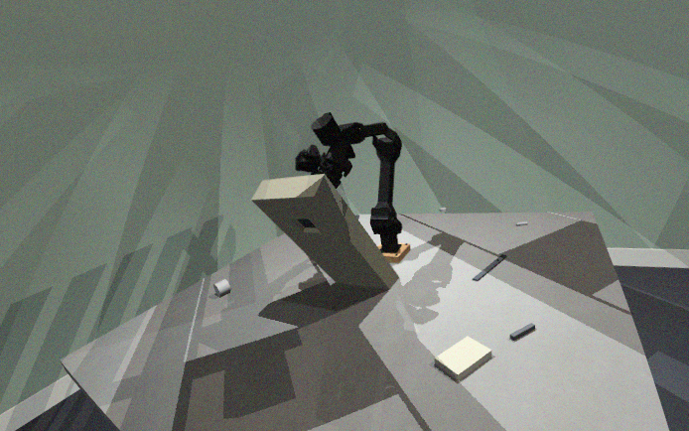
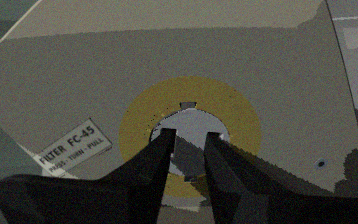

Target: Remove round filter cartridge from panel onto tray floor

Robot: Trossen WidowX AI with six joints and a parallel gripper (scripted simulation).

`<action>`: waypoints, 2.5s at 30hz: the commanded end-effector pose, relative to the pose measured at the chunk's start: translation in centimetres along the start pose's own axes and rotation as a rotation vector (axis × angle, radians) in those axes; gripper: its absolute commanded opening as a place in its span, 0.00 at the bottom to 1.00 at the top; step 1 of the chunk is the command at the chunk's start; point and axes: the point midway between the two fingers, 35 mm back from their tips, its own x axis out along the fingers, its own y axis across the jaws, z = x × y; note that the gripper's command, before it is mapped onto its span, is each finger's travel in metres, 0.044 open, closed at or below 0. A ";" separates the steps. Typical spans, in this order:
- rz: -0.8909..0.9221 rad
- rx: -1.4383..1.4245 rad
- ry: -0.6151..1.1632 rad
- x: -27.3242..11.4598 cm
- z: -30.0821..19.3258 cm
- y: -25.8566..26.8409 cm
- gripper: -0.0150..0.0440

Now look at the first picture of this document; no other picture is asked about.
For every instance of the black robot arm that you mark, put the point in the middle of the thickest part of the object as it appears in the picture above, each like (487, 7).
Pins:
(339, 138)

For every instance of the white cylinder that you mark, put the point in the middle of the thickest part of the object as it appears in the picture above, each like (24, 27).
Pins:
(221, 287)

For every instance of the dark grey rectangular bar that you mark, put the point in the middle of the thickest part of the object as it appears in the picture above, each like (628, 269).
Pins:
(521, 332)

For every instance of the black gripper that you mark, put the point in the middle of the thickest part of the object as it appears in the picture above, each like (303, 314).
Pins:
(336, 163)

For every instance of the dark grey flat bar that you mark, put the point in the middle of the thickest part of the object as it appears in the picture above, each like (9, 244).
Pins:
(489, 268)

